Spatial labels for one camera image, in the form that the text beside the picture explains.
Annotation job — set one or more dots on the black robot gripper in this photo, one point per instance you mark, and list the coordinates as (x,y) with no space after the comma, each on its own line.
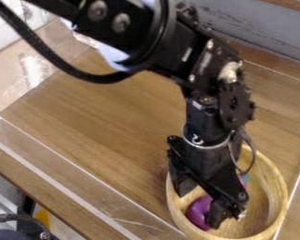
(198,160)

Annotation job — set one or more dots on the purple toy eggplant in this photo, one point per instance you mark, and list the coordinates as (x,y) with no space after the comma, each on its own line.
(200,212)

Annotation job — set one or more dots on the brown wooden bowl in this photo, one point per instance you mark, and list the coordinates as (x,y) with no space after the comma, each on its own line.
(266,209)

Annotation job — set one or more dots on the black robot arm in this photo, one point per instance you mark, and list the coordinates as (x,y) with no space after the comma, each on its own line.
(155,35)

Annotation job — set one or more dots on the clear acrylic tray wall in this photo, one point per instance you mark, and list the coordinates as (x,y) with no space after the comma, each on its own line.
(83,145)

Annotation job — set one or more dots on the black clamp with cable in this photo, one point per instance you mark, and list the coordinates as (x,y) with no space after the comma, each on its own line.
(31,228)

